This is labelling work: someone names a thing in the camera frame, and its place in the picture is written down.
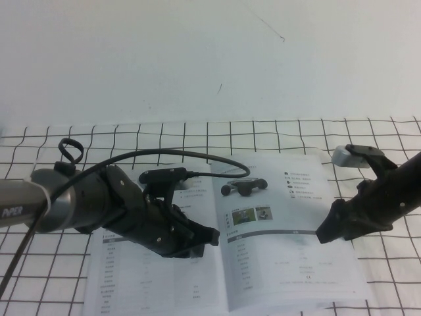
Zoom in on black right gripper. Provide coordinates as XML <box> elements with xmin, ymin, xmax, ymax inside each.
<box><xmin>316</xmin><ymin>179</ymin><xmax>395</xmax><ymax>244</ymax></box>

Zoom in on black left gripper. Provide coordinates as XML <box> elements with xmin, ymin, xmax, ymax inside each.
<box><xmin>124</xmin><ymin>194</ymin><xmax>220</xmax><ymax>261</ymax></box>

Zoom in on white product catalogue book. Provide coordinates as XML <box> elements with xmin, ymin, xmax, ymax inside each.
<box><xmin>82</xmin><ymin>153</ymin><xmax>369</xmax><ymax>316</ymax></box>

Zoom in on white black-grid checkered tablecloth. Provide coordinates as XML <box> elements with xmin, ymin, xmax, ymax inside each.
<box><xmin>0</xmin><ymin>117</ymin><xmax>421</xmax><ymax>316</ymax></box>

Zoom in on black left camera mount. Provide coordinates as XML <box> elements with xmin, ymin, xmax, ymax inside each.
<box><xmin>143</xmin><ymin>180</ymin><xmax>177</xmax><ymax>207</ymax></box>

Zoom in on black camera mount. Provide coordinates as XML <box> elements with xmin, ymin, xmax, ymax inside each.
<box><xmin>347</xmin><ymin>144</ymin><xmax>401</xmax><ymax>187</ymax></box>
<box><xmin>143</xmin><ymin>180</ymin><xmax>177</xmax><ymax>207</ymax></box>

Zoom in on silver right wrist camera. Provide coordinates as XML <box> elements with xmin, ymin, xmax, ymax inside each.
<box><xmin>331</xmin><ymin>144</ymin><xmax>369</xmax><ymax>169</ymax></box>

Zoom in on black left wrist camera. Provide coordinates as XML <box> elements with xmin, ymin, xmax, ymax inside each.
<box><xmin>137</xmin><ymin>167</ymin><xmax>189</xmax><ymax>186</ymax></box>

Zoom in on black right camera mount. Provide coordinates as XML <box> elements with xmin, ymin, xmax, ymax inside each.
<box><xmin>347</xmin><ymin>144</ymin><xmax>401</xmax><ymax>187</ymax></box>

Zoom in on long black left camera cable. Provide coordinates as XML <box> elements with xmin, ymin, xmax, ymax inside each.
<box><xmin>0</xmin><ymin>149</ymin><xmax>249</xmax><ymax>290</ymax></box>

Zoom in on short black looped arm cable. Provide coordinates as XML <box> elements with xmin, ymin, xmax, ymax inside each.
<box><xmin>54</xmin><ymin>138</ymin><xmax>84</xmax><ymax>177</ymax></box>

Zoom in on white cable tie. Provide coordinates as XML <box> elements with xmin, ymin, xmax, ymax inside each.
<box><xmin>24</xmin><ymin>154</ymin><xmax>54</xmax><ymax>217</ymax></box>

